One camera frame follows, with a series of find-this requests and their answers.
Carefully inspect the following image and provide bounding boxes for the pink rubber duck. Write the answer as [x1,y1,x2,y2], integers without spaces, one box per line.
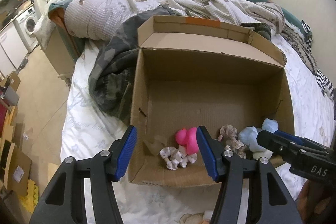
[175,127,198,156]

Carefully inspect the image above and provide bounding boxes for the white floor cabinet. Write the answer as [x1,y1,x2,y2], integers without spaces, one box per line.
[0,22,29,75]

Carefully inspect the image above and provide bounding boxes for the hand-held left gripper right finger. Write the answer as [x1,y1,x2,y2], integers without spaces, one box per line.
[196,125,306,224]

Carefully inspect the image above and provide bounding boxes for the red and yellow crates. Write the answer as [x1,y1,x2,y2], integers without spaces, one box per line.
[0,102,16,151]

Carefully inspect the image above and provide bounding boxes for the small cardboard box with flaps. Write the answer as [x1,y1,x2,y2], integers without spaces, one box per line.
[0,70,21,106]

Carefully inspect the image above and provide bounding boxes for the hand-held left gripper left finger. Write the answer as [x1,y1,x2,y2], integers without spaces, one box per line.
[29,125,138,224]

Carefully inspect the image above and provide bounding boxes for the white washing machine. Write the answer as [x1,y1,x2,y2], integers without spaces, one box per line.
[13,5,40,50]

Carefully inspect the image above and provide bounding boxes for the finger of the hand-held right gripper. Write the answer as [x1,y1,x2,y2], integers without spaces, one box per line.
[274,130,324,149]
[256,130,302,161]

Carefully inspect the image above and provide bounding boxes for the white printed bed sheet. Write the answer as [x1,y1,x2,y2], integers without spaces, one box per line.
[60,35,336,224]

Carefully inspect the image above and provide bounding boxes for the white floral scrunchie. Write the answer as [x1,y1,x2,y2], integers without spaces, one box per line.
[160,147,198,170]

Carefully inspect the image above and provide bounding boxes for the flat cardboard sheets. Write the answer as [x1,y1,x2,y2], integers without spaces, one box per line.
[0,123,33,195]

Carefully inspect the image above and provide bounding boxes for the beige lace scrunchie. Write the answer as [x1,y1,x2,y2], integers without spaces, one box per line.
[217,125,247,159]

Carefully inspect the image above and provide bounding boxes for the wooden bedside cabinet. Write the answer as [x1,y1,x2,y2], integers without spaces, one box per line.
[39,22,79,80]

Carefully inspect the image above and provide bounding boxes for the black and white checked cloth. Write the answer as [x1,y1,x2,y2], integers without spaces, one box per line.
[301,20,314,42]

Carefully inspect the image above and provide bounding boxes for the grey ribbed garment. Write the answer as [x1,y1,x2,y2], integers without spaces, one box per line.
[241,22,272,41]

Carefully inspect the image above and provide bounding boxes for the checked bear print duvet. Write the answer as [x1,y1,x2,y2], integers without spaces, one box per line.
[34,0,285,42]

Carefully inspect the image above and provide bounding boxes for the camouflage green pants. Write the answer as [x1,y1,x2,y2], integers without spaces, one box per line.
[88,4,184,126]

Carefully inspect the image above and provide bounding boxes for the patterned knit blanket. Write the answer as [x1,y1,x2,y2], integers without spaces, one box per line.
[280,22,336,104]

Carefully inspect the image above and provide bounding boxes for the yellow foam mat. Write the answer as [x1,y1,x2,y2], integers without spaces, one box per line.
[18,178,40,214]

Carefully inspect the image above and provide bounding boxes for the blue plush heart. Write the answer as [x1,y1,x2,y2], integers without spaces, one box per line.
[238,118,279,153]

